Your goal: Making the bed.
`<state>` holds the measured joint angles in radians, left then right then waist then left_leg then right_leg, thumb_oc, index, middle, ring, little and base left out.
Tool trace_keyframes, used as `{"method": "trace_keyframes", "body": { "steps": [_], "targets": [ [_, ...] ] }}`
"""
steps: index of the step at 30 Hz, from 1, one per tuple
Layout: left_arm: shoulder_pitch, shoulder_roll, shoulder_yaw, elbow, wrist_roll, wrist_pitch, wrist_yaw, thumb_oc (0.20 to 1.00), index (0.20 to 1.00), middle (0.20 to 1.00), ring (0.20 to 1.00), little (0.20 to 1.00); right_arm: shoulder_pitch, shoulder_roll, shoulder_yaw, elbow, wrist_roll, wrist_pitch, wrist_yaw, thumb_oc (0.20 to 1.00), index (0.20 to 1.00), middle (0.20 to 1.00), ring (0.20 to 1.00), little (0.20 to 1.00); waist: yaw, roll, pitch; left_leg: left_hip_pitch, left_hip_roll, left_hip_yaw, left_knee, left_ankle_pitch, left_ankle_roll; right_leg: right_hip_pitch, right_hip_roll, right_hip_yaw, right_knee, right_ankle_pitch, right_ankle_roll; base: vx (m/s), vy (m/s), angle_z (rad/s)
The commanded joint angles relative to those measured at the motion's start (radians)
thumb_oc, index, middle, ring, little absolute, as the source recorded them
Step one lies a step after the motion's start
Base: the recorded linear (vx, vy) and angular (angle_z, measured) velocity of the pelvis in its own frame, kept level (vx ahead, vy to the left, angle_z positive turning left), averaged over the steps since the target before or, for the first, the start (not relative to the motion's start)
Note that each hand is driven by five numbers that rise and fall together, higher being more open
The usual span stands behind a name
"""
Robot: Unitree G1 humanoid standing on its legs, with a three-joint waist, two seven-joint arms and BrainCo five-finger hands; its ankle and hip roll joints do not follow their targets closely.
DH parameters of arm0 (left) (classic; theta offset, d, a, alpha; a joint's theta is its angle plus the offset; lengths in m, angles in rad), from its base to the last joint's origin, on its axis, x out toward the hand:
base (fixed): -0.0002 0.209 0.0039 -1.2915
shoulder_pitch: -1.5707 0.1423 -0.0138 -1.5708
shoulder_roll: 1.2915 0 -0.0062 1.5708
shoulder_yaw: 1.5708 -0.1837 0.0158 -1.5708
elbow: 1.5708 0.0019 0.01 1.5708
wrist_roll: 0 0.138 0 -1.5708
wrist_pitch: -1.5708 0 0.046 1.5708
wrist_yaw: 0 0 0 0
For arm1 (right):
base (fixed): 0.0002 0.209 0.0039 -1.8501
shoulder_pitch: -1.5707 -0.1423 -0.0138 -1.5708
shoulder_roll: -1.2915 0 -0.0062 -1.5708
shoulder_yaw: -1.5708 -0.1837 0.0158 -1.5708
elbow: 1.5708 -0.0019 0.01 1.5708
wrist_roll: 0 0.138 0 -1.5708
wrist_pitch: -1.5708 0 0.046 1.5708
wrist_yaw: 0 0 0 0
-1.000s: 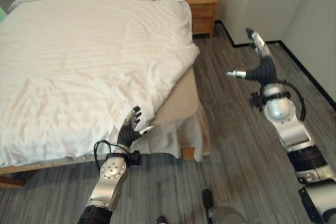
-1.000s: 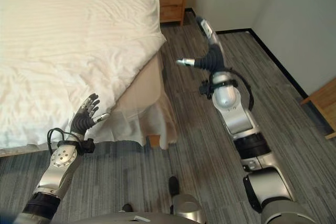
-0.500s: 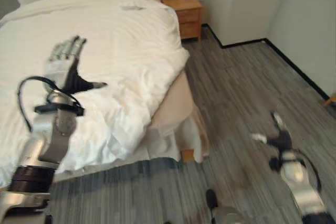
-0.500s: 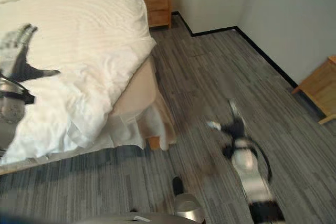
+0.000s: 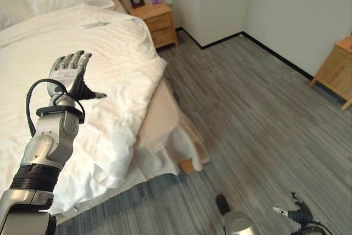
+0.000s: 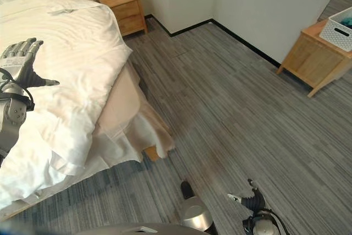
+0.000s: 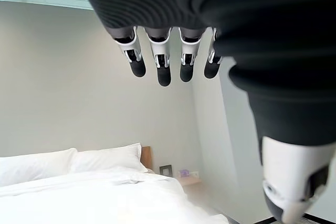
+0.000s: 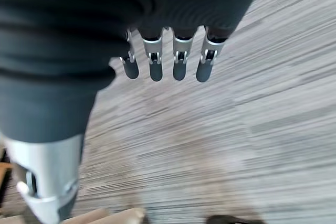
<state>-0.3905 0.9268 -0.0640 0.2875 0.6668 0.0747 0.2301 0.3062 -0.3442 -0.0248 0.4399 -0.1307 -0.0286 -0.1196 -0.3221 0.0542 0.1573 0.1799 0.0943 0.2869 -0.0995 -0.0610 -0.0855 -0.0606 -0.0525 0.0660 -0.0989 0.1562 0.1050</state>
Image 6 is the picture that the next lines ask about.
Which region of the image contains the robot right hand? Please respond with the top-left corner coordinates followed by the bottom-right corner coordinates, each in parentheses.
top-left (227, 178), bottom-right (267, 214)

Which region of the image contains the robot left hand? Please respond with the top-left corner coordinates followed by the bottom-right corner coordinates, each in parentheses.
top-left (0, 37), bottom-right (60, 89)

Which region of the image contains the beige bed with skirt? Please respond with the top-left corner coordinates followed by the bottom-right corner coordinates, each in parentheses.
top-left (0, 0), bottom-right (177, 221)

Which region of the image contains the white bed sheet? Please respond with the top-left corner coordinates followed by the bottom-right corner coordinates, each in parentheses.
top-left (0, 113), bottom-right (166, 214)

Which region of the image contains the white duvet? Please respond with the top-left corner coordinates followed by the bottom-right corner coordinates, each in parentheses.
top-left (0, 0), bottom-right (134, 201)

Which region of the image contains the wooden nightstand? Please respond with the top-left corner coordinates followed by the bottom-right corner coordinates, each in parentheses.
top-left (97, 0), bottom-right (149, 37)

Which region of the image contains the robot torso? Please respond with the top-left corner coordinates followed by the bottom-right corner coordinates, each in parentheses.
top-left (79, 222), bottom-right (199, 235)

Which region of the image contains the wooden side table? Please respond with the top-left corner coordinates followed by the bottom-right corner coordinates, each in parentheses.
top-left (276, 19), bottom-right (352, 98)

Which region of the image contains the white perforated storage basket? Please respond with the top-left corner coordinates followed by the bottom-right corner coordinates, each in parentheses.
top-left (318, 6), bottom-right (352, 52)

